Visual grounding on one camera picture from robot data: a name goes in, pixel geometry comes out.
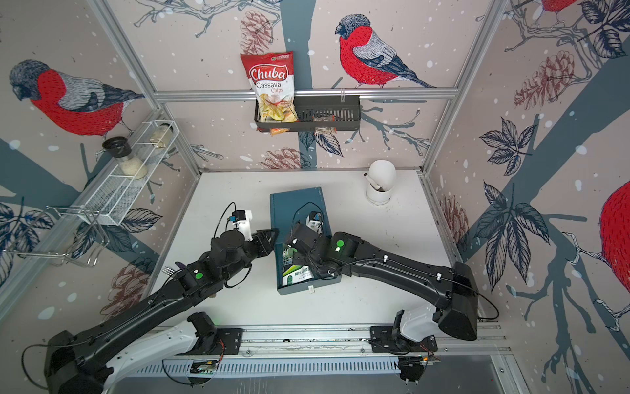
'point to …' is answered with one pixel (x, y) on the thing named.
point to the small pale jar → (162, 135)
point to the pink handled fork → (170, 271)
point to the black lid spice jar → (130, 166)
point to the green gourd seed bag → (294, 273)
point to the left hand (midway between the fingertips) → (281, 229)
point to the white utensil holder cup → (384, 172)
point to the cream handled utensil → (374, 185)
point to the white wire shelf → (113, 201)
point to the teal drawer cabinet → (288, 209)
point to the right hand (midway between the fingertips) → (297, 252)
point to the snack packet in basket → (326, 118)
